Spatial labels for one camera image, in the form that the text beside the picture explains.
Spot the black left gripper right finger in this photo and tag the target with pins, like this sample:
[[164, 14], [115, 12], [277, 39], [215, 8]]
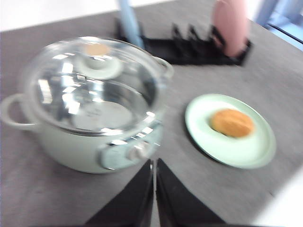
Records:
[[178, 206]]

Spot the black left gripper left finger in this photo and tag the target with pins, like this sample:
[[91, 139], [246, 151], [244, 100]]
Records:
[[132, 207]]

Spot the green plate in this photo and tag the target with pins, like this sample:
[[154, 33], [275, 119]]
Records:
[[250, 152]]

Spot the brown potato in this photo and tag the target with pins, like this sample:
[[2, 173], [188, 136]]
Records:
[[232, 123]]

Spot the glass pot lid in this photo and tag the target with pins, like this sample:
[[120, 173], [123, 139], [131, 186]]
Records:
[[94, 86]]

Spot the green electric steamer pot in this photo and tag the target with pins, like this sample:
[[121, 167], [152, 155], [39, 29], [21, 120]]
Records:
[[98, 153]]

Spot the blue plate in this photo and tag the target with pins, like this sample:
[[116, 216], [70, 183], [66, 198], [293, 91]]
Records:
[[131, 25]]

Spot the pink plate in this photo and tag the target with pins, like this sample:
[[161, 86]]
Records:
[[230, 17]]

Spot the black dish rack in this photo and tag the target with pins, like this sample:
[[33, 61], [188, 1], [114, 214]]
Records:
[[190, 49]]

